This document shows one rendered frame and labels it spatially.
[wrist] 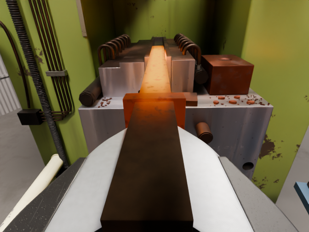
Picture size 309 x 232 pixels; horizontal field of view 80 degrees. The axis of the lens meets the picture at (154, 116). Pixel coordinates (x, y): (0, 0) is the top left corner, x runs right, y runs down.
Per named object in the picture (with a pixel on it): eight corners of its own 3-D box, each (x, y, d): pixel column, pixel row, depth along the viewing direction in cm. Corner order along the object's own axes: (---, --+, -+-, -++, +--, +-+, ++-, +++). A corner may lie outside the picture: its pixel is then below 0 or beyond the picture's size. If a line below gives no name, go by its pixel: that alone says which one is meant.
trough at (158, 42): (170, 63, 38) (170, 56, 37) (145, 64, 38) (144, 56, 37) (165, 40, 75) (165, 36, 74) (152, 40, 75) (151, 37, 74)
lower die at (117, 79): (192, 95, 41) (195, 55, 37) (102, 96, 42) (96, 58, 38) (177, 58, 78) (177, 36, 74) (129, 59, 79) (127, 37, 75)
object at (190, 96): (182, 97, 40) (182, 91, 40) (196, 97, 40) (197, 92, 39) (181, 105, 37) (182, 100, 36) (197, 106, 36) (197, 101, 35)
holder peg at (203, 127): (212, 144, 35) (214, 132, 34) (197, 144, 35) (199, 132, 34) (207, 132, 38) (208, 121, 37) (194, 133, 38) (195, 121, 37)
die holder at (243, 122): (233, 240, 56) (274, 106, 35) (109, 238, 57) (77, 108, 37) (198, 135, 106) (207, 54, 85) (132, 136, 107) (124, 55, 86)
